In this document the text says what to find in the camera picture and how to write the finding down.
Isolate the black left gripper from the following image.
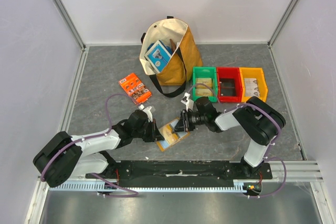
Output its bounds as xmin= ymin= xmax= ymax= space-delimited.
xmin=133 ymin=119 xmax=164 ymax=142

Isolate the mustard leather card holder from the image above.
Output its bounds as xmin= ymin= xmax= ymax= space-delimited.
xmin=157 ymin=118 xmax=190 ymax=152

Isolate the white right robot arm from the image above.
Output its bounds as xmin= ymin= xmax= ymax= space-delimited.
xmin=172 ymin=96 xmax=286 ymax=179

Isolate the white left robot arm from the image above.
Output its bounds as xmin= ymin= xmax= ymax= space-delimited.
xmin=33 ymin=107 xmax=164 ymax=188

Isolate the gold VIP card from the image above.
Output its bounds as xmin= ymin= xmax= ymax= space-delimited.
xmin=195 ymin=88 xmax=213 ymax=97

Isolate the black VIP card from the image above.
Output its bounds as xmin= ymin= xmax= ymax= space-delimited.
xmin=219 ymin=78 xmax=236 ymax=97

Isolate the orange screw assortment box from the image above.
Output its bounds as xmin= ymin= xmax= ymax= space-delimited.
xmin=118 ymin=73 xmax=152 ymax=104

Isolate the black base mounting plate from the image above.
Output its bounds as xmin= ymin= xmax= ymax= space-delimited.
xmin=85 ymin=159 xmax=274 ymax=183

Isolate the green plastic bin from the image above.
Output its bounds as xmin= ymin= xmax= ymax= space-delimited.
xmin=192 ymin=67 xmax=218 ymax=103

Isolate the red plastic bin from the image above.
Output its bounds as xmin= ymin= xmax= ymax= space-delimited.
xmin=216 ymin=67 xmax=242 ymax=103

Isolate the tan canvas tote bag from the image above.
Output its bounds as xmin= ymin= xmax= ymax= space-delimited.
xmin=139 ymin=16 xmax=203 ymax=98

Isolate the blue razor package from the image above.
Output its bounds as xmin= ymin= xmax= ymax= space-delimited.
xmin=144 ymin=40 xmax=173 ymax=73

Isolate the yellow plastic bin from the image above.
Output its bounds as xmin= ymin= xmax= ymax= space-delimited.
xmin=239 ymin=67 xmax=268 ymax=102

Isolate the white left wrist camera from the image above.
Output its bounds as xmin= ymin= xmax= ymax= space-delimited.
xmin=138 ymin=104 xmax=155 ymax=122

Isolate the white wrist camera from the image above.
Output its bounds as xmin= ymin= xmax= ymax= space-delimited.
xmin=138 ymin=104 xmax=155 ymax=122
xmin=181 ymin=92 xmax=194 ymax=111

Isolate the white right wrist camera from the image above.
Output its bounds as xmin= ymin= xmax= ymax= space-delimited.
xmin=181 ymin=92 xmax=194 ymax=111

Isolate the grey slotted cable duct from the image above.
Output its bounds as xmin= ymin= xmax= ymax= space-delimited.
xmin=49 ymin=180 xmax=250 ymax=194

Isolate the left aluminium frame post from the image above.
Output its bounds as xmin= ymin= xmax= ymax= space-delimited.
xmin=52 ymin=0 xmax=86 ymax=50

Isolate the aluminium corner frame post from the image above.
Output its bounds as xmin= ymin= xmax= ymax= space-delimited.
xmin=267 ymin=0 xmax=300 ymax=49

